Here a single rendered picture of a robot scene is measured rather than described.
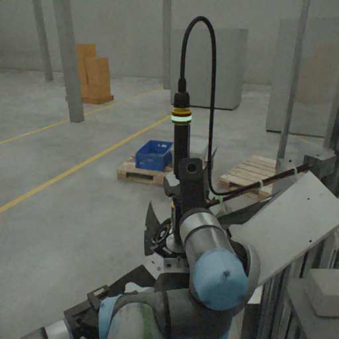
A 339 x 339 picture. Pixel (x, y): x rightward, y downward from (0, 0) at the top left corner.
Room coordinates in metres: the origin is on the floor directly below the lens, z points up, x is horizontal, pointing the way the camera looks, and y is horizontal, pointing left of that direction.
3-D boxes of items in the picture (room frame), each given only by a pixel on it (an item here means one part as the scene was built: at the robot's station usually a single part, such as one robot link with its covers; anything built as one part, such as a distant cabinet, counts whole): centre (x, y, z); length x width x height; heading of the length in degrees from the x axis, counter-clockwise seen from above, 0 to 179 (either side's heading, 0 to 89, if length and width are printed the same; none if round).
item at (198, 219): (0.43, -0.06, 1.45); 0.08 x 0.05 x 0.08; 98
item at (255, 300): (0.85, -0.37, 0.73); 0.15 x 0.09 x 0.22; 88
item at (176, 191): (0.51, -0.05, 1.44); 0.12 x 0.08 x 0.09; 8
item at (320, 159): (0.97, -0.55, 1.35); 0.10 x 0.07 x 0.09; 123
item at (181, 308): (0.35, -0.05, 1.34); 0.11 x 0.08 x 0.11; 98
